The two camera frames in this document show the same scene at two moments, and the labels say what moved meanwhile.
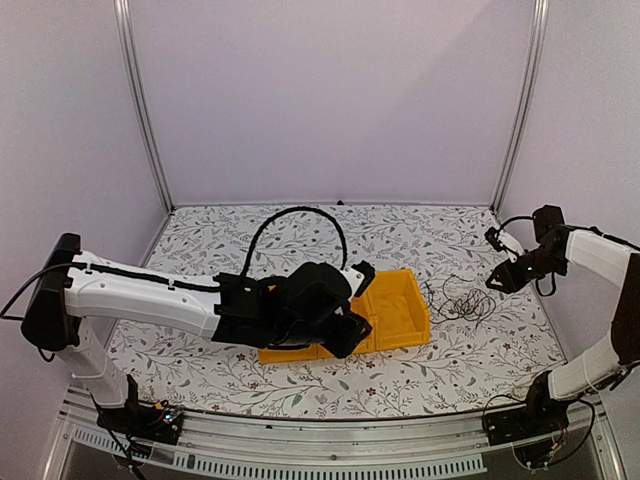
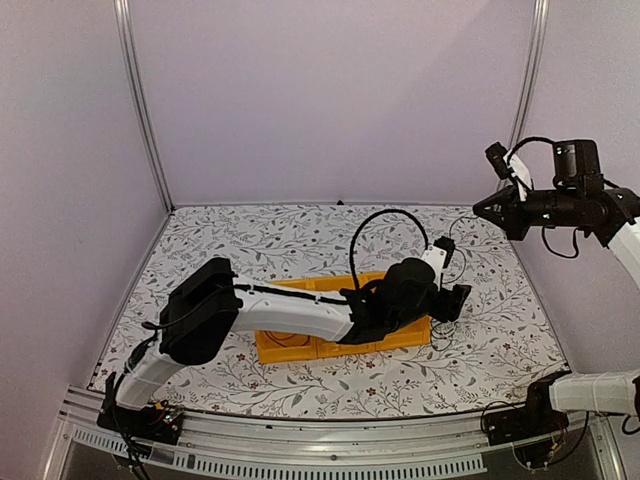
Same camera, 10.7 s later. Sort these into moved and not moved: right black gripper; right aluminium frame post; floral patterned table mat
Moved: right black gripper
Not moved: floral patterned table mat; right aluminium frame post
